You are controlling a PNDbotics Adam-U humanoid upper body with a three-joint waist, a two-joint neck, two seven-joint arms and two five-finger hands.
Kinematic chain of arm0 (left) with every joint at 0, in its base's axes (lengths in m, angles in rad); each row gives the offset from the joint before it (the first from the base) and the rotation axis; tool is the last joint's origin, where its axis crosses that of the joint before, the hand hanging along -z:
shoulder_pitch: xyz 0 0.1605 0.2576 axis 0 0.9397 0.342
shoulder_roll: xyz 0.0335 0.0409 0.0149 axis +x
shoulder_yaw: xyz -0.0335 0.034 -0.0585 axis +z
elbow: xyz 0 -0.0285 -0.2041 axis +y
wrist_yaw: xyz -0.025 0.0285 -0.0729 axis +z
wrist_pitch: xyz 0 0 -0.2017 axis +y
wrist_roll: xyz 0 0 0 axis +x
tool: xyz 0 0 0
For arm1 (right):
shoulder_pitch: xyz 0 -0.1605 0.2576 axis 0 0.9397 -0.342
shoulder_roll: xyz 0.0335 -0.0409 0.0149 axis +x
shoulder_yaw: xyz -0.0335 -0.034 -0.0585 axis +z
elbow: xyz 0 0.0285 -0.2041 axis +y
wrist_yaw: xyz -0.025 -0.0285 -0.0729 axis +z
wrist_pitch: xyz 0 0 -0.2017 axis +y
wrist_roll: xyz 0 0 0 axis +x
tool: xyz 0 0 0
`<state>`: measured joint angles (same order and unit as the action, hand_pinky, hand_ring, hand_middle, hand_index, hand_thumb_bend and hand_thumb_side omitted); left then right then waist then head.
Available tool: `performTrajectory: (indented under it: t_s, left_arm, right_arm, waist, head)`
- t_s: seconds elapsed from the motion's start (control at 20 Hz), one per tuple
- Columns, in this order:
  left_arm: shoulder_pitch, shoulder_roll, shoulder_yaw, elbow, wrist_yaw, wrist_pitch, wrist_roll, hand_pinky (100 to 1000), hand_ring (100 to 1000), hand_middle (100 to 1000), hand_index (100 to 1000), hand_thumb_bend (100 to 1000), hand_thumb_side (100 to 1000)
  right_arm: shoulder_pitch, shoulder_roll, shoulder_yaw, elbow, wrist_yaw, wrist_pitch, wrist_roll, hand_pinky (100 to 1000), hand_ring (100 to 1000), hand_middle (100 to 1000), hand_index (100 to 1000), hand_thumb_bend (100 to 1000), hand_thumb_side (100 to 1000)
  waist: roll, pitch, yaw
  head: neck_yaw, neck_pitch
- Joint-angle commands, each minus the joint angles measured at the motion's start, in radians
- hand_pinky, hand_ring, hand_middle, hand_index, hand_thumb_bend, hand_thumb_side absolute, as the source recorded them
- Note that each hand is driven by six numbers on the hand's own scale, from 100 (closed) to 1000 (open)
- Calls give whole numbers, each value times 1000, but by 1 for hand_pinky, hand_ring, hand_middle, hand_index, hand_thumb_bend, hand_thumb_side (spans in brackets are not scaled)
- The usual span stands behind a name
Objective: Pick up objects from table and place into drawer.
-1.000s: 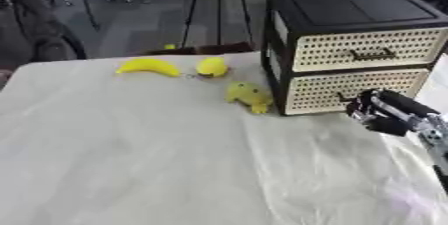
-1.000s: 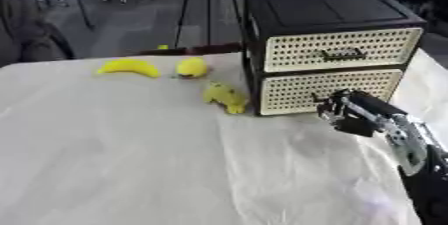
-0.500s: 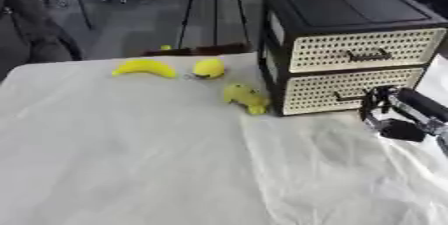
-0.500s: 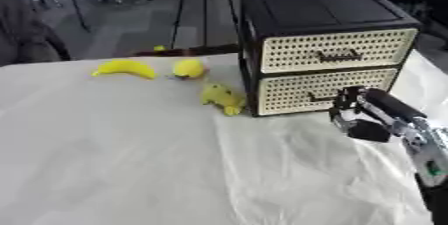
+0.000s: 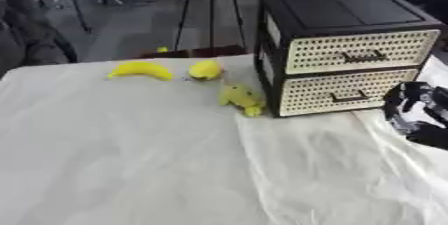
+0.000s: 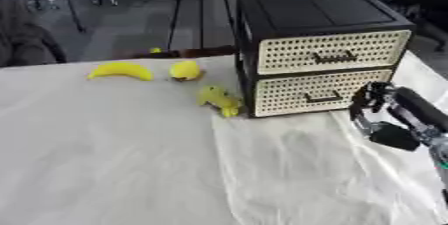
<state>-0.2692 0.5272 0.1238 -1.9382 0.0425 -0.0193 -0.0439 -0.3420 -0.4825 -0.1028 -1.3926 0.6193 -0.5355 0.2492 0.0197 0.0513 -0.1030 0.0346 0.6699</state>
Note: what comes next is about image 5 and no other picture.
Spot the pale pierced drawer, bent handle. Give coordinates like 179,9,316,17
276,68,420,118

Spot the yellow toy banana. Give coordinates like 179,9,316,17
106,61,175,82

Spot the yellow round toy fruit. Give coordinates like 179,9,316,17
187,59,224,81

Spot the pale pierced drawer, straight handle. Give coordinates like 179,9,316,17
283,29,443,75

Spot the black tripod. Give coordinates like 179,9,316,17
171,0,249,52

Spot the black drawer cabinet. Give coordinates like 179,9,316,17
252,0,448,119

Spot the yellow-green soft toy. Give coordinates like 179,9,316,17
217,83,268,118

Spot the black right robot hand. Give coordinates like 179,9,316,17
381,81,448,151

